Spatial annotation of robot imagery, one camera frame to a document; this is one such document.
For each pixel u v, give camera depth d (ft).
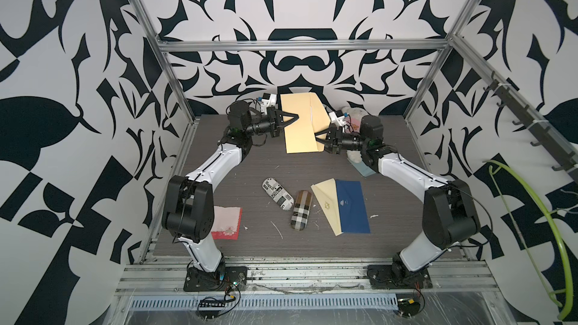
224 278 2.33
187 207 1.55
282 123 2.37
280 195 2.93
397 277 2.19
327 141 2.44
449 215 1.51
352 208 2.86
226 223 2.84
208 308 2.33
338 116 2.54
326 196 2.95
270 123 2.34
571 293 1.64
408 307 2.32
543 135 1.79
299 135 2.44
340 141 2.38
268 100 2.48
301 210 2.83
